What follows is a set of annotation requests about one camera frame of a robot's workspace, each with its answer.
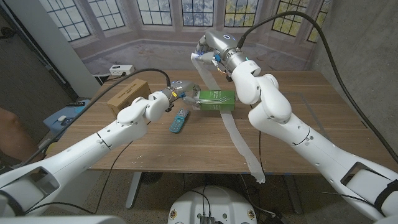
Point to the small white object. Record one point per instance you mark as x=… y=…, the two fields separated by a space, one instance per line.
x=62 y=118

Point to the printed window backdrop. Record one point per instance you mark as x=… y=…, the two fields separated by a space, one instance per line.
x=155 y=53

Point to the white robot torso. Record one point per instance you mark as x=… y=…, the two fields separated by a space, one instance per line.
x=211 y=202

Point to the dark perforated panel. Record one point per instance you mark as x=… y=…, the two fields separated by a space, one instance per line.
x=25 y=77

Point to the grey table leg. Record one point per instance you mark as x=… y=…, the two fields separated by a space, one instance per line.
x=293 y=196

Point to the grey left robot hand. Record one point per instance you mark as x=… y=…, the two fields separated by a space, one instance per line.
x=185 y=85

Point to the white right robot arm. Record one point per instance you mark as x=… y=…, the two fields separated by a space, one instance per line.
x=280 y=112

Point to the white power strip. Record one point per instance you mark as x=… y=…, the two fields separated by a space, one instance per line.
x=121 y=70

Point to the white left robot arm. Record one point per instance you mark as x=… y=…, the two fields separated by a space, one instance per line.
x=109 y=137

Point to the green white package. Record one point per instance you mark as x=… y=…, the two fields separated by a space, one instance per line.
x=217 y=101

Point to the person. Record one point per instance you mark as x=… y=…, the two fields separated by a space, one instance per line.
x=12 y=133

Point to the white table leg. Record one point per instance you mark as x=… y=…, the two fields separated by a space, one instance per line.
x=133 y=189

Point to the teal TV remote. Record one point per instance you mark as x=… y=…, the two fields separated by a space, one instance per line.
x=178 y=123

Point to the cardboard packing box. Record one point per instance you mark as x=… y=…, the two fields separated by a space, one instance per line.
x=127 y=96

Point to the white bandage strip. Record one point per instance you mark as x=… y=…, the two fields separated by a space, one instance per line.
x=239 y=140

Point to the blue stool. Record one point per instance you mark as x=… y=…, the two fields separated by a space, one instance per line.
x=56 y=124

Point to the white floor board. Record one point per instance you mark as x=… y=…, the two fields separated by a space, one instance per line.
x=84 y=193

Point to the black remote control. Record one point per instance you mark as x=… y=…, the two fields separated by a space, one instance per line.
x=75 y=103

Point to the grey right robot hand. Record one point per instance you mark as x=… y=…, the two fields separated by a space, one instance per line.
x=222 y=45

